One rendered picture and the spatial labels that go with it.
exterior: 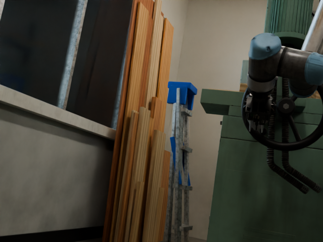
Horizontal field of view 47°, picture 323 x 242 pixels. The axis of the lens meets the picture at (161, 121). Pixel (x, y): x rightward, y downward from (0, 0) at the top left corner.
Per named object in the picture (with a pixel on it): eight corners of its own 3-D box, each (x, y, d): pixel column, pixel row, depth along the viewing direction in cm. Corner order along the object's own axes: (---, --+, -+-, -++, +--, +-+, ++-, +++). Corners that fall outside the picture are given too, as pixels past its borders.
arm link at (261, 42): (279, 53, 89) (244, 45, 92) (274, 86, 97) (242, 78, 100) (288, 34, 93) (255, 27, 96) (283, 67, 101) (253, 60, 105)
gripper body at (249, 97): (242, 125, 111) (244, 96, 102) (246, 103, 116) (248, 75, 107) (269, 127, 109) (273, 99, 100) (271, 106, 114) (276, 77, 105)
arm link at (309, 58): (329, 66, 98) (287, 57, 102) (332, 50, 88) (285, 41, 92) (320, 94, 97) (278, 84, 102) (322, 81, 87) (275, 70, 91)
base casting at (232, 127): (218, 137, 146) (221, 114, 148) (228, 153, 201) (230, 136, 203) (343, 151, 135) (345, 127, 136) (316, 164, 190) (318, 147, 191)
